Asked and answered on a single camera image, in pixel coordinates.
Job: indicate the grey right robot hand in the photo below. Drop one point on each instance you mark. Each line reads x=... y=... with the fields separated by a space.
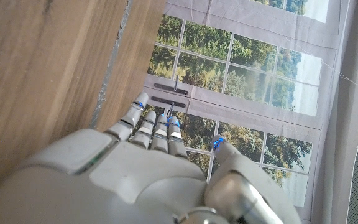
x=129 y=174

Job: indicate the printed window backdrop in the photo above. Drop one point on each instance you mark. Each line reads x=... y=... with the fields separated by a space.
x=250 y=77

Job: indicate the grey tape table outline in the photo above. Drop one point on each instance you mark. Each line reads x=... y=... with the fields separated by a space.
x=110 y=68

